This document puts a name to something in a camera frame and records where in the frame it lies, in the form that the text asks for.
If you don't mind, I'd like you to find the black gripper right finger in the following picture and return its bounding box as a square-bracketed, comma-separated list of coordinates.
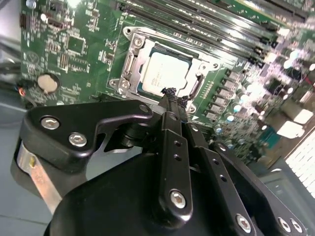
[176, 95, 309, 236]

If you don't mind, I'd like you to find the metal socket cover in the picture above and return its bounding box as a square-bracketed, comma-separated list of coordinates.
[131, 39, 210, 104]

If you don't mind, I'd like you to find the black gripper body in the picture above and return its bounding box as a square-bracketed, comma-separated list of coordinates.
[43, 154, 234, 236]

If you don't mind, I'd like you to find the silver CPU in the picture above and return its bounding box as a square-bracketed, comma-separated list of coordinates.
[137, 46, 197, 95]

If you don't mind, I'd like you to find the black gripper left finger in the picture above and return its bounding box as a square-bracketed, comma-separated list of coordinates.
[19, 86, 195, 224]

